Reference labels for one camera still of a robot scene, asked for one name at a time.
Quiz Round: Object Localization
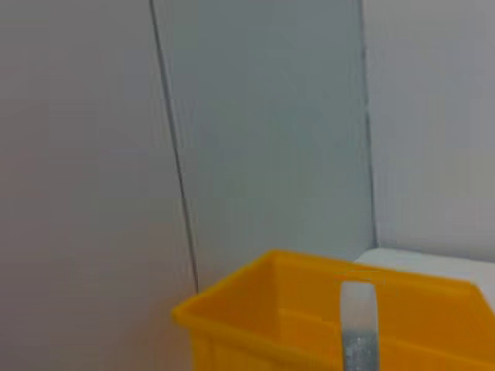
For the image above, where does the yellow plastic bin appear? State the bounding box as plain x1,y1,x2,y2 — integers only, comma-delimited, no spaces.
171,248,495,371

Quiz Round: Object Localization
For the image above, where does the grey glitter pen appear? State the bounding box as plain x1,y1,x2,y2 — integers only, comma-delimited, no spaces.
340,281,380,371

